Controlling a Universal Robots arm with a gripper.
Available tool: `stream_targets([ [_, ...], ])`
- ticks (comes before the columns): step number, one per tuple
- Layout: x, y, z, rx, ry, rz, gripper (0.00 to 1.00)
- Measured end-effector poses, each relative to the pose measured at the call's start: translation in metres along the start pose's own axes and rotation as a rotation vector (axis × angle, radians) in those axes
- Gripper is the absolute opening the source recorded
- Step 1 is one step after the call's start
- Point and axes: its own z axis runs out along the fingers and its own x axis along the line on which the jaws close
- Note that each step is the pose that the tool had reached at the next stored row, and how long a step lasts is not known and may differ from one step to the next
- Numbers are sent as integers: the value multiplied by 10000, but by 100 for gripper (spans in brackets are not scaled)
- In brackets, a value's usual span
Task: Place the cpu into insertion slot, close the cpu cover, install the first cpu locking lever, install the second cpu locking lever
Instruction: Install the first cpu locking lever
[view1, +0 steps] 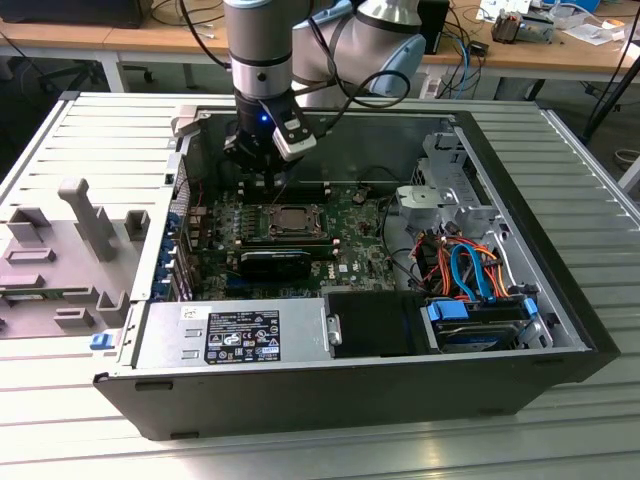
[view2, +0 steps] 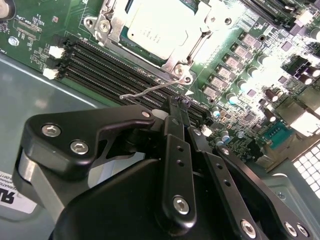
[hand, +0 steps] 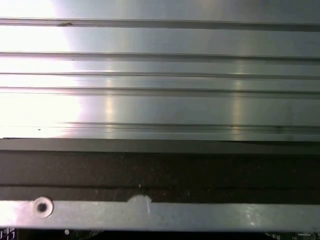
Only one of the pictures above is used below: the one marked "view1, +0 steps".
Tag black graphics card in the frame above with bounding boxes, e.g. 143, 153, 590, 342
238, 248, 314, 282

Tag green motherboard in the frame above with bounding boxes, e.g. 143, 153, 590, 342
185, 182, 404, 302

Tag black open PC case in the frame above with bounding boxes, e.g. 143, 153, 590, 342
92, 102, 622, 442

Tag silver power supply unit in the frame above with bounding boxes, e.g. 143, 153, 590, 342
130, 298, 335, 369

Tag black equipment case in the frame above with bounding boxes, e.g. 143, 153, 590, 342
0, 0, 147, 30

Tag orange power wire bundle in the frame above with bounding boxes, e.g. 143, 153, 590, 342
418, 233, 512, 302

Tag black stand leg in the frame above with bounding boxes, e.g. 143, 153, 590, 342
581, 37, 640, 146

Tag hard disk in blue carrier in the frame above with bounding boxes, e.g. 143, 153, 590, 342
419, 297, 540, 355

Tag silver CPU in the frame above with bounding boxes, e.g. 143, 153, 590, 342
279, 208, 310, 232

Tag black camera cable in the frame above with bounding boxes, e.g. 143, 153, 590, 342
292, 14, 414, 142

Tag green RAM stick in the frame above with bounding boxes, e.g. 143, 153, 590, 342
0, 289, 69, 304

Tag blue network cable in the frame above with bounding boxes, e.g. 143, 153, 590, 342
452, 29, 476, 99

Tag blue flat wire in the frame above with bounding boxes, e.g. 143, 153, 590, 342
448, 241, 499, 305

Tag grey parts rack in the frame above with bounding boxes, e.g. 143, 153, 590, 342
0, 177, 151, 342

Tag CPU socket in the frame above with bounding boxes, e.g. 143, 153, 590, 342
264, 200, 329, 241

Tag black wire loop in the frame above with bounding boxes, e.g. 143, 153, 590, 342
378, 195, 420, 292

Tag white paper sheet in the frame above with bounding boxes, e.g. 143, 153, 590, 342
562, 13, 627, 47

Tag metal socket cover frame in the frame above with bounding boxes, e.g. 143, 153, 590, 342
267, 202, 327, 240

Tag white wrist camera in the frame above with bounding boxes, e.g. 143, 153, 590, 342
271, 110, 319, 163

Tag grey electronic device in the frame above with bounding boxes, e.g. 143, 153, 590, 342
490, 8, 557, 46

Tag silver drive cage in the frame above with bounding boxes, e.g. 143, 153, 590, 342
392, 130, 509, 241

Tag white power strip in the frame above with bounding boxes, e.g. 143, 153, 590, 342
420, 73, 445, 100

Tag wooden desk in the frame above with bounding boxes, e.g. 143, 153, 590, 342
0, 0, 640, 86

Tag white cardboard box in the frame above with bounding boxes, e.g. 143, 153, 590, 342
477, 0, 532, 22

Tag tall black box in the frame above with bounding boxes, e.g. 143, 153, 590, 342
420, 0, 451, 55

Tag black RAM slot white clips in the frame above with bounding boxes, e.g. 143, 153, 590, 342
238, 188, 332, 198
238, 179, 332, 189
240, 236, 341, 246
240, 241, 341, 253

